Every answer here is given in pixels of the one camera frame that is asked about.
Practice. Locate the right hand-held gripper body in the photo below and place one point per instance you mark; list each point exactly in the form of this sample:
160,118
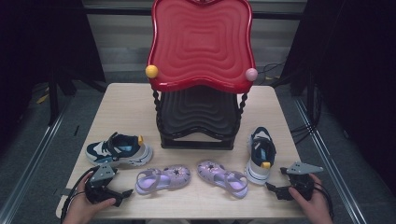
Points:
303,183

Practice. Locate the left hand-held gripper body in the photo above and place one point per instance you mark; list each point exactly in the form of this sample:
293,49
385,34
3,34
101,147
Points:
101,174

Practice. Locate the navy and white sneaker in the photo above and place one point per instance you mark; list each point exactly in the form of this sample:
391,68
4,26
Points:
263,150
124,150

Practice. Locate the purple sandal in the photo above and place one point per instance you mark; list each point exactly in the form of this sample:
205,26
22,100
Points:
211,170
177,174

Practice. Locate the red and black shoe rack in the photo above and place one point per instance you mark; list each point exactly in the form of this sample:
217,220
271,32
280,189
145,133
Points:
202,46

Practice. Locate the person's right hand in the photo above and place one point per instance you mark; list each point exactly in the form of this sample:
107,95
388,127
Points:
314,211

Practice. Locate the person's left hand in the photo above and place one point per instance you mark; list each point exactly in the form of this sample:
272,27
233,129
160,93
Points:
81,211

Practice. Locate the grey tape strip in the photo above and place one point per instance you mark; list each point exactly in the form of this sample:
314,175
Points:
66,192

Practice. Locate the black metal stand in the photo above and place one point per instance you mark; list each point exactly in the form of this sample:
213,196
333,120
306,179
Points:
53,99

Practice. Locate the yellow floor tape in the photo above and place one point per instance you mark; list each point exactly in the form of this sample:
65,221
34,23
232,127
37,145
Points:
43,98

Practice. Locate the black curtain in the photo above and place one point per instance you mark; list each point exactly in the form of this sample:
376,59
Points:
358,62
31,46

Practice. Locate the aluminium floor rail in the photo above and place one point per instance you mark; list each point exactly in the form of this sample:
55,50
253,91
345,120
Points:
31,168
330,155

